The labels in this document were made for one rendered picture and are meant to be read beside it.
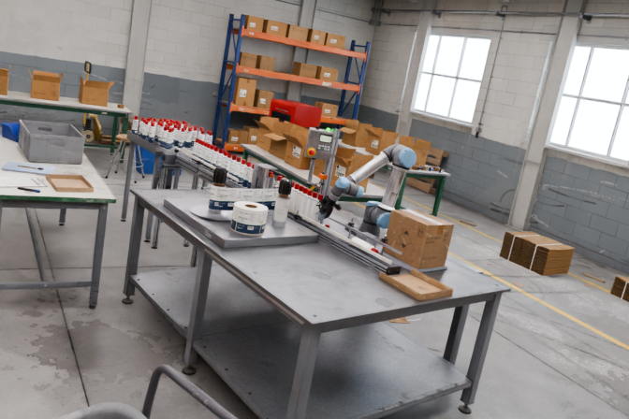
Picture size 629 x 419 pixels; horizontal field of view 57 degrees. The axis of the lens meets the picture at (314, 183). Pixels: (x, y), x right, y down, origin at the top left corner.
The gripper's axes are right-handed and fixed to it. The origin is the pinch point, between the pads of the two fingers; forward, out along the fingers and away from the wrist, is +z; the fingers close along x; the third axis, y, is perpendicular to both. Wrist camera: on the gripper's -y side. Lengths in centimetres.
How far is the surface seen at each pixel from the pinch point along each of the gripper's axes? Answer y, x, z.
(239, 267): 84, 40, -11
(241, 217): 64, 2, -6
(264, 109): -369, -546, 318
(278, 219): 31.6, -2.1, 1.7
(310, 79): -453, -569, 251
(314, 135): -1, -45, -32
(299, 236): 27.1, 15.3, -2.3
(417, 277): -12, 72, -30
